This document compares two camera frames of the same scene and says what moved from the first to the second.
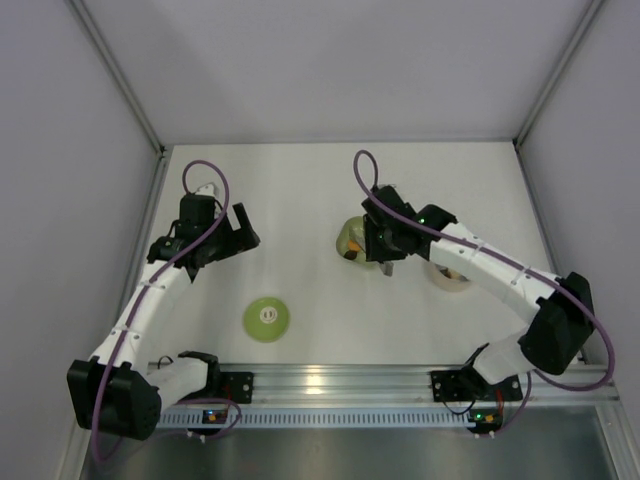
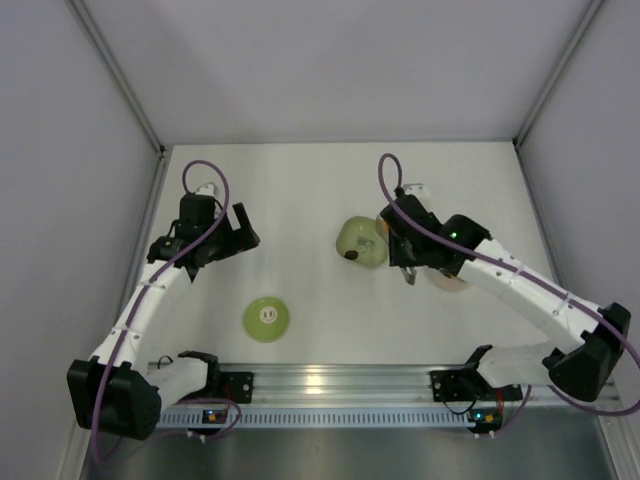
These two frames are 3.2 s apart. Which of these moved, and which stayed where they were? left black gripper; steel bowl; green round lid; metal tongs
Moved: metal tongs
Stayed: steel bowl; left black gripper; green round lid
